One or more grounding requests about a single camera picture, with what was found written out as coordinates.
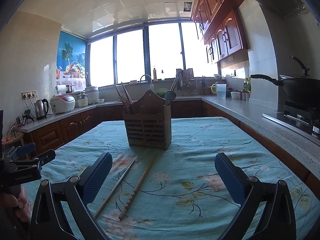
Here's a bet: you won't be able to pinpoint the yellow oil bottle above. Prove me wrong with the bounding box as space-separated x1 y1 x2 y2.
243 77 251 93

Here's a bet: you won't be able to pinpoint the wall power outlet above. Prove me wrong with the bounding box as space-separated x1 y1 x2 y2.
22 90 37 100

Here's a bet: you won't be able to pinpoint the light wooden chopstick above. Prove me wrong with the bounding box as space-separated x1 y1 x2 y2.
114 85 131 114

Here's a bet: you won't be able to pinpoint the steel electric kettle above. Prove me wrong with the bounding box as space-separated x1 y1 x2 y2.
34 99 49 120

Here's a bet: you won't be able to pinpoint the fruit poster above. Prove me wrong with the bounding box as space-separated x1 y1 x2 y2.
56 31 86 91

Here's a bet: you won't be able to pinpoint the gas stove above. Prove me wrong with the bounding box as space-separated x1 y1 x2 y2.
262 102 319 145

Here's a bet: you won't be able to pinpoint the yellow dish soap bottle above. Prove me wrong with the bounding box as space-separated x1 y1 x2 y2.
153 68 158 82

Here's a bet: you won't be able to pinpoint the upper wooden cabinets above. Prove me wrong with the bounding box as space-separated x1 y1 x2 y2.
191 0 248 69

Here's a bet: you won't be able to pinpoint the long wooden chopstick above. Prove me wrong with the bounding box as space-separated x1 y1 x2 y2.
121 83 137 114

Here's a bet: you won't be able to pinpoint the dark ladle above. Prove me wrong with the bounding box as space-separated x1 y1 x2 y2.
165 76 180 105

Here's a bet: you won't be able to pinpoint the carved wooden chopstick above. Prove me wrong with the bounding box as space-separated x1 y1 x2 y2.
118 155 157 220

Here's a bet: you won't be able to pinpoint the green colander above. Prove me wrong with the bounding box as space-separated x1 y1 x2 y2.
154 88 169 99

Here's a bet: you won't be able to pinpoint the wooden utensil holder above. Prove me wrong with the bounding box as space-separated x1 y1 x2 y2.
123 90 171 150

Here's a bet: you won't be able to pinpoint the black wok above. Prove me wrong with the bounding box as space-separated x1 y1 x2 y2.
251 56 320 108

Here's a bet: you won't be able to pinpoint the clear measuring jug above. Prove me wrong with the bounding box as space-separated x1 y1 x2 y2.
210 82 227 99

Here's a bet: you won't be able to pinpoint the sink faucet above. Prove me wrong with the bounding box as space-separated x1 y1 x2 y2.
139 74 154 90

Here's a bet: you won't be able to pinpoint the white rice cooker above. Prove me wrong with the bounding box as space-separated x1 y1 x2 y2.
50 95 75 114

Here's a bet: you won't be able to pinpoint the dish drying rack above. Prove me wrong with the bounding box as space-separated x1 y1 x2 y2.
176 68 198 95

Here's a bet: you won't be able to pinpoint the white pot cooker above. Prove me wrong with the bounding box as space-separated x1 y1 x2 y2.
77 86 100 107

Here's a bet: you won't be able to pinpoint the teal floral tablecloth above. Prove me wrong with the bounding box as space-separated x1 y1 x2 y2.
41 117 319 239

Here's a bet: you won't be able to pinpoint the left hand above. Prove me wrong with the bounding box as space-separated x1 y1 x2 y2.
1 186 30 222

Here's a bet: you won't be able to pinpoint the metal chopstick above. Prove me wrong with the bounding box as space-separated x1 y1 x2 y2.
93 159 136 219

